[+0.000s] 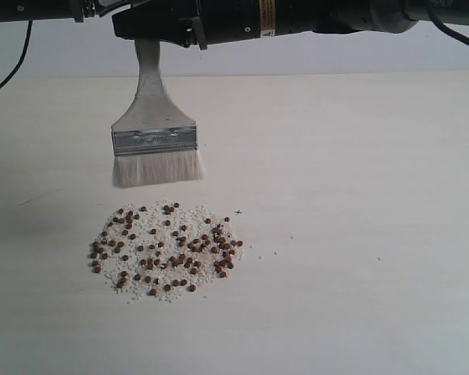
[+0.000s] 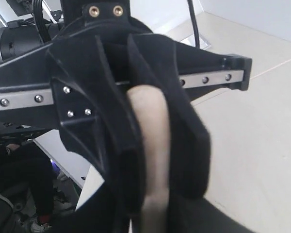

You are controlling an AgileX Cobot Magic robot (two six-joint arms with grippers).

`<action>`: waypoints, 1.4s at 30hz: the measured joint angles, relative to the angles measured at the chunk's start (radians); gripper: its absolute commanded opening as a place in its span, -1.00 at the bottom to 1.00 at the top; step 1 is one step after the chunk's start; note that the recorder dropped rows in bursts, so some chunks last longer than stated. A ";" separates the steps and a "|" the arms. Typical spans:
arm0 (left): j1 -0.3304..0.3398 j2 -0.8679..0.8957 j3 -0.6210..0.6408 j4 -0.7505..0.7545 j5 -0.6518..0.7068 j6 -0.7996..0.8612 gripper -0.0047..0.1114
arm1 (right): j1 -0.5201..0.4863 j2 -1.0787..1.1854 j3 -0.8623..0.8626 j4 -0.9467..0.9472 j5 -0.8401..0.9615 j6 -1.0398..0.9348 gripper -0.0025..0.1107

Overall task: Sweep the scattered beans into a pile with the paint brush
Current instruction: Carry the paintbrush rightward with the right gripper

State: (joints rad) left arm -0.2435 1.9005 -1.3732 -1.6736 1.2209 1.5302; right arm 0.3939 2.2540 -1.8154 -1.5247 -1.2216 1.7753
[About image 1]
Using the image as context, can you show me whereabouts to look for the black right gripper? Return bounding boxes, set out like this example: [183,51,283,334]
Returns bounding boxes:
[112,0,317,50]

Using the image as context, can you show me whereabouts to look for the pile of white grains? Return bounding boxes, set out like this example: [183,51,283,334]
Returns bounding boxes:
[88,200,244,302]

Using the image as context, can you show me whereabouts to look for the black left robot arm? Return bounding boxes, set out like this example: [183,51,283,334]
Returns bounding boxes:
[0,0,120,23]

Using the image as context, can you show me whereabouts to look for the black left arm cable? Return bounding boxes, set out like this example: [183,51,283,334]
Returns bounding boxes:
[0,20,34,98]

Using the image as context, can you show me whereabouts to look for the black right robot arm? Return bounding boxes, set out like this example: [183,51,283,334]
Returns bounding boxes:
[112,1,469,49]

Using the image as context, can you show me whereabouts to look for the white wooden paint brush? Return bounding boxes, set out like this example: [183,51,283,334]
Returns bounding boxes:
[111,39,204,188]

